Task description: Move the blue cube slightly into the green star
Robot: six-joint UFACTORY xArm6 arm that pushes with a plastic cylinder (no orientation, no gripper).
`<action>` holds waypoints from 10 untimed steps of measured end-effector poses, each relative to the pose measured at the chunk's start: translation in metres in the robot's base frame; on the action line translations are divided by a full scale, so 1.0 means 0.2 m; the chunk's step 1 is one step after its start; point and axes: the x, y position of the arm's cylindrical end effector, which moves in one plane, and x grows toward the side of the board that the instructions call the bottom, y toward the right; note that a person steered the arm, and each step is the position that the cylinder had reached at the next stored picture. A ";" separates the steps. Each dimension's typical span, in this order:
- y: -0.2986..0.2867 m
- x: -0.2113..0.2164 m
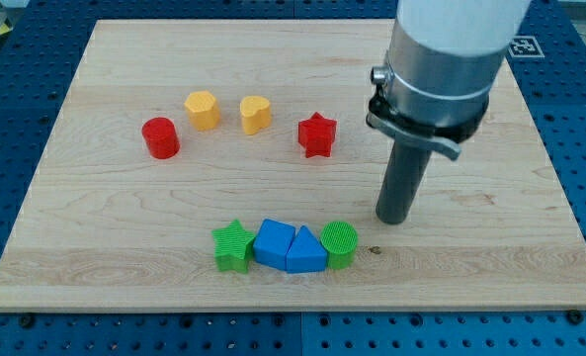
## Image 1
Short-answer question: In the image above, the blue cube block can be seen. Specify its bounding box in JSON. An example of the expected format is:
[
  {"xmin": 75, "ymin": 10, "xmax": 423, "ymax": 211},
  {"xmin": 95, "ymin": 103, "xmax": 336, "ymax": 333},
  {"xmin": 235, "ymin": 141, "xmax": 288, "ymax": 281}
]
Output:
[{"xmin": 253, "ymin": 219, "xmax": 295, "ymax": 270}]

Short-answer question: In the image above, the light wooden board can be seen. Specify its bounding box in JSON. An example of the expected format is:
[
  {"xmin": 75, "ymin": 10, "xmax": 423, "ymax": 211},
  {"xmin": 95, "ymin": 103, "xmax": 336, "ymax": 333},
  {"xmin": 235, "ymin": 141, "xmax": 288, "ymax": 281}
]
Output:
[{"xmin": 0, "ymin": 20, "xmax": 586, "ymax": 312}]

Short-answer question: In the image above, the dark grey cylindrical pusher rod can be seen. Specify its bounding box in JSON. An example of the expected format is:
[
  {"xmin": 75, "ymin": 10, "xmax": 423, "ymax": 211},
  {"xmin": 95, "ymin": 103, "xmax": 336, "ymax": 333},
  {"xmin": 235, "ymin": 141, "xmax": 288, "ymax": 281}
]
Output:
[{"xmin": 376, "ymin": 141, "xmax": 431, "ymax": 224}]

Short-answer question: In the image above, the yellow heart block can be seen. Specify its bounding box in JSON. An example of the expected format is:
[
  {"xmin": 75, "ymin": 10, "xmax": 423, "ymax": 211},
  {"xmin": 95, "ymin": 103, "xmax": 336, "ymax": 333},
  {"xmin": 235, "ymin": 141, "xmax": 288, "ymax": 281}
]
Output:
[{"xmin": 240, "ymin": 96, "xmax": 272, "ymax": 135}]

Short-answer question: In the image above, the green cylinder block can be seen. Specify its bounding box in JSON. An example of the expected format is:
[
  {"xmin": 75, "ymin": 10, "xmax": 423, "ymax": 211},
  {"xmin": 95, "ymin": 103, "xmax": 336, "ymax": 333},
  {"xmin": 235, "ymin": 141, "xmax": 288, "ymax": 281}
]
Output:
[{"xmin": 320, "ymin": 221, "xmax": 358, "ymax": 270}]

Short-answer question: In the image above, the blue triangle block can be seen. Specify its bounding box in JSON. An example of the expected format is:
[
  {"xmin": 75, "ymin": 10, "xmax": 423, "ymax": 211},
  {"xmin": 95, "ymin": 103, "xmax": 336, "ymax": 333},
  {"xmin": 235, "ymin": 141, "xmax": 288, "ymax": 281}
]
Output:
[{"xmin": 286, "ymin": 225, "xmax": 327, "ymax": 273}]

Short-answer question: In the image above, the red star block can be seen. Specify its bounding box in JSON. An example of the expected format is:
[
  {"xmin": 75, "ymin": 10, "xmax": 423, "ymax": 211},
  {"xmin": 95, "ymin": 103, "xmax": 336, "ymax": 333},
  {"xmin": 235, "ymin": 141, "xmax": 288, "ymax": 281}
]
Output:
[{"xmin": 297, "ymin": 112, "xmax": 337, "ymax": 158}]

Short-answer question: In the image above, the red cylinder block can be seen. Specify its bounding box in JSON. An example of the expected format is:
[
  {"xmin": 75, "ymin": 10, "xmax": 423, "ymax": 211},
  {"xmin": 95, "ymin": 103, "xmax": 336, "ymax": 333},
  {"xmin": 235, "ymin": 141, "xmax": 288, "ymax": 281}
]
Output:
[{"xmin": 141, "ymin": 117, "xmax": 180, "ymax": 159}]

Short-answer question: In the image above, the green star block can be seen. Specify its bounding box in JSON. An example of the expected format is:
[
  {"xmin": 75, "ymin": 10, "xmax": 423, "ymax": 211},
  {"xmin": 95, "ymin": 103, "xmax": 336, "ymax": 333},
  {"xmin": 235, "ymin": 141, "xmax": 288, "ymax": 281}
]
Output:
[{"xmin": 211, "ymin": 220, "xmax": 256, "ymax": 274}]

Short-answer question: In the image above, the yellow hexagon block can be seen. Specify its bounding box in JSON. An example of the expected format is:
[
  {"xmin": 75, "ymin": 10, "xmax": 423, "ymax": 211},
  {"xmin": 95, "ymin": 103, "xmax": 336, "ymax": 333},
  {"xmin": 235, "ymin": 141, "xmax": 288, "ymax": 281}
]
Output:
[{"xmin": 184, "ymin": 91, "xmax": 220, "ymax": 131}]

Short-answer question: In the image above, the white fiducial marker tag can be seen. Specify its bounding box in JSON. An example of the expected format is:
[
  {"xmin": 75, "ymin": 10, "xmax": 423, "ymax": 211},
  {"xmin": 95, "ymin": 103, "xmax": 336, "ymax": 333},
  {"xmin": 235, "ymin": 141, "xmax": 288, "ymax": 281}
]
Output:
[{"xmin": 508, "ymin": 36, "xmax": 544, "ymax": 58}]

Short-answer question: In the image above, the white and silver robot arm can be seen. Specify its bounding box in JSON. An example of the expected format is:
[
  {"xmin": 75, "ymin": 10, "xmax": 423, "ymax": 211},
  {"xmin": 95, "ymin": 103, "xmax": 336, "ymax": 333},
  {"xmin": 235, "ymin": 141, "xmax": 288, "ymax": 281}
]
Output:
[{"xmin": 367, "ymin": 0, "xmax": 530, "ymax": 160}]

